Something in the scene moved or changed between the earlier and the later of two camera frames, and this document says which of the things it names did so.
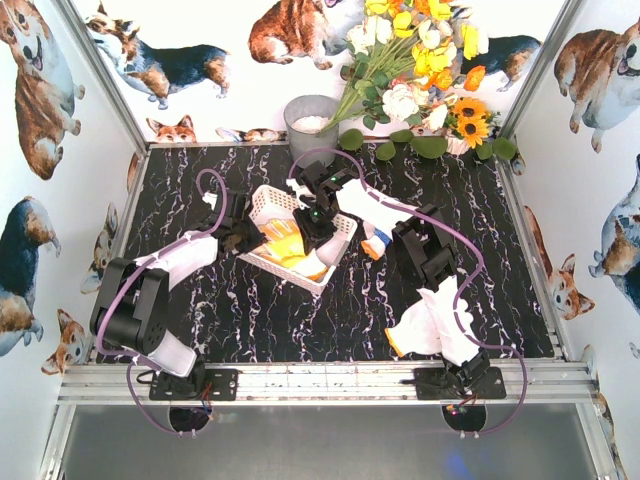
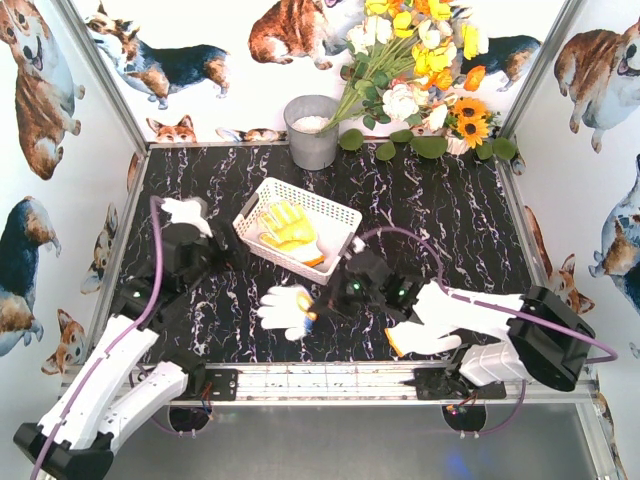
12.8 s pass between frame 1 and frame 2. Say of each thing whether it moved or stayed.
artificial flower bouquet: stayed
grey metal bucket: stayed
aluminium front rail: stayed
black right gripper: moved
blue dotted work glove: moved
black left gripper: moved
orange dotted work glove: moved
